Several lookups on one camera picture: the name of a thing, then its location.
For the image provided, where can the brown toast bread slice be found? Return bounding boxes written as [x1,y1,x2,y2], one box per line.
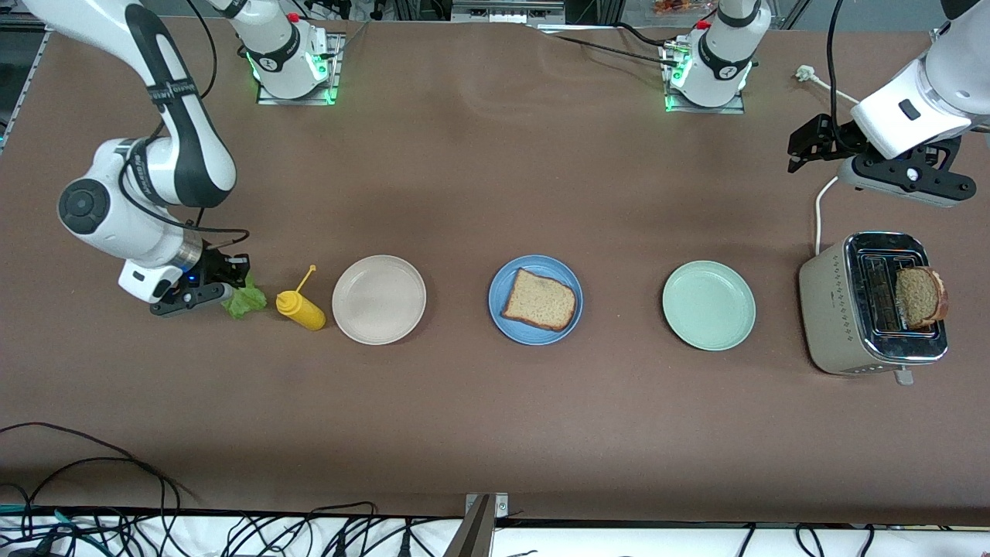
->
[501,268,578,332]
[895,266,950,330]

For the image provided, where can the mint green round plate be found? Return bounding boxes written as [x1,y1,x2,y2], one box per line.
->
[662,260,756,352]

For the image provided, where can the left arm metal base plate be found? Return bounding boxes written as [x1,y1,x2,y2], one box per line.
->
[664,43,746,115]

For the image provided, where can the yellow mustard squeeze bottle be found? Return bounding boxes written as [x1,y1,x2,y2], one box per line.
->
[275,265,327,332]

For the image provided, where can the blue round plate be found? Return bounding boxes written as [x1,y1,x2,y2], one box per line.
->
[488,255,584,347]

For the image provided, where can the green lettuce leaf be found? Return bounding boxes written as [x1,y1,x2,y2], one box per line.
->
[223,271,268,320]

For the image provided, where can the white toaster power cable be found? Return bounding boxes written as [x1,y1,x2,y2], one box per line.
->
[796,65,863,256]

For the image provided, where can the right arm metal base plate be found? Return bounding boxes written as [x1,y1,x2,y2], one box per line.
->
[256,32,342,106]

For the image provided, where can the tangled black cables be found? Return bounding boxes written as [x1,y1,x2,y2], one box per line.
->
[0,422,465,557]

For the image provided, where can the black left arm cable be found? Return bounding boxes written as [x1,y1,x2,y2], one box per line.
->
[825,0,852,128]

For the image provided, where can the metal table edge bracket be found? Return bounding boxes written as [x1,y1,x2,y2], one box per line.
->
[443,492,510,557]

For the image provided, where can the beige round plate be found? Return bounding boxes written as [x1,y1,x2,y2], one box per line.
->
[332,255,427,346]

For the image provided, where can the aluminium frame bar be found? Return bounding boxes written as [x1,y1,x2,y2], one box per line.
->
[451,0,565,24]

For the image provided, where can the black cable on table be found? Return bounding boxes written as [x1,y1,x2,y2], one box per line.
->
[534,27,683,70]

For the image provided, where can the beige and chrome toaster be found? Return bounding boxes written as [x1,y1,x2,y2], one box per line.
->
[798,231,950,386]

